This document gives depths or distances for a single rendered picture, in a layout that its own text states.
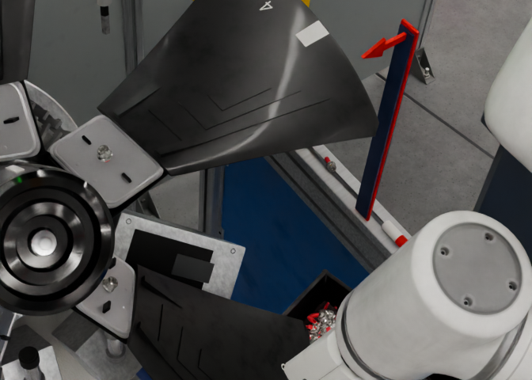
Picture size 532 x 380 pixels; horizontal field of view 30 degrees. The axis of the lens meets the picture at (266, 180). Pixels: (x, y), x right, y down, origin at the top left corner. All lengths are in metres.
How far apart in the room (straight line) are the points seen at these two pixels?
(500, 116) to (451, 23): 2.24
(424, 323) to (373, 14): 1.81
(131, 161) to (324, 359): 0.25
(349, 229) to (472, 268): 0.69
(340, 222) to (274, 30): 0.42
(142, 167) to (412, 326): 0.33
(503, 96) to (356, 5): 1.72
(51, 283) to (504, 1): 2.31
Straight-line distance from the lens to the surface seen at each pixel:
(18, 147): 0.84
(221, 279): 1.05
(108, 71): 1.94
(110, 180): 0.87
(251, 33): 0.96
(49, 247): 0.81
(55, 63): 1.85
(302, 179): 1.35
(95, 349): 1.07
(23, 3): 0.81
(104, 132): 0.90
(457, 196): 2.44
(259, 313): 1.03
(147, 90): 0.92
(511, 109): 0.61
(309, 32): 0.98
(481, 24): 2.88
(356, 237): 1.31
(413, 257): 0.62
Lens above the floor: 1.89
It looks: 52 degrees down
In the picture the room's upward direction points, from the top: 7 degrees clockwise
